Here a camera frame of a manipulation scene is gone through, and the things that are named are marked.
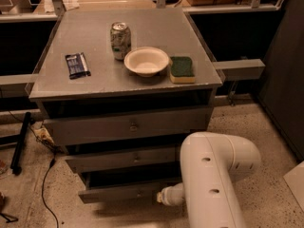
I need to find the grey bottom drawer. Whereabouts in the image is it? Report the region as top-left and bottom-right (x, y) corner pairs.
(78, 162), (181, 203)

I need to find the grey drawer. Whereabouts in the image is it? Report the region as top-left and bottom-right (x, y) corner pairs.
(78, 162), (181, 203)
(45, 106), (213, 145)
(66, 142), (181, 173)

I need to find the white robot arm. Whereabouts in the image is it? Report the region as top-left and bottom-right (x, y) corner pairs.
(157, 132), (261, 228)

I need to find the grey middle drawer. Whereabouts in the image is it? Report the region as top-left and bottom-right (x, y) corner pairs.
(66, 142), (181, 173)

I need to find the grey wooden drawer cabinet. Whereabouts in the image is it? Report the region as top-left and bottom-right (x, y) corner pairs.
(28, 7), (224, 205)

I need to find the grey top drawer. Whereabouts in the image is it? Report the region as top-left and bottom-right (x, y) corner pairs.
(45, 106), (213, 145)

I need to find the green yellow sponge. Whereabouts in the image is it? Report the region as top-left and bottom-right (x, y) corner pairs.
(170, 56), (196, 84)

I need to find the white paper bowl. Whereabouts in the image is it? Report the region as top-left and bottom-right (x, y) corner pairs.
(123, 47), (170, 77)

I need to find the black bar on floor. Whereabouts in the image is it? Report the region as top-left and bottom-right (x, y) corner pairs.
(10, 112), (31, 175)

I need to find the dark blue snack packet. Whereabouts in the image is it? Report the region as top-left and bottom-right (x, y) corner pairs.
(65, 52), (91, 80)

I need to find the dark right side cabinet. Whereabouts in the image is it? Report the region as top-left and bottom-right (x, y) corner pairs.
(257, 0), (304, 161)

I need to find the green white soda can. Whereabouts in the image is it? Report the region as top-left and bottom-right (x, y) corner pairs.
(110, 22), (131, 60)

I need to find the white crumpled paper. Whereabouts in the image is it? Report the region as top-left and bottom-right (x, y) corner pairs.
(63, 0), (80, 10)

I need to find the black floor cable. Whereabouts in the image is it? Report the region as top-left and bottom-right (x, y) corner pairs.
(41, 157), (61, 228)

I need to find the grey right side rail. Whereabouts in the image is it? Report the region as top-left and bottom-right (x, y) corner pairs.
(213, 59), (265, 81)

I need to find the grey rail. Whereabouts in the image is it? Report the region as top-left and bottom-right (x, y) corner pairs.
(213, 59), (265, 81)
(0, 74), (38, 98)

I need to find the grey left side rail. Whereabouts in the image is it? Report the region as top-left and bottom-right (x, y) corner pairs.
(0, 74), (38, 98)

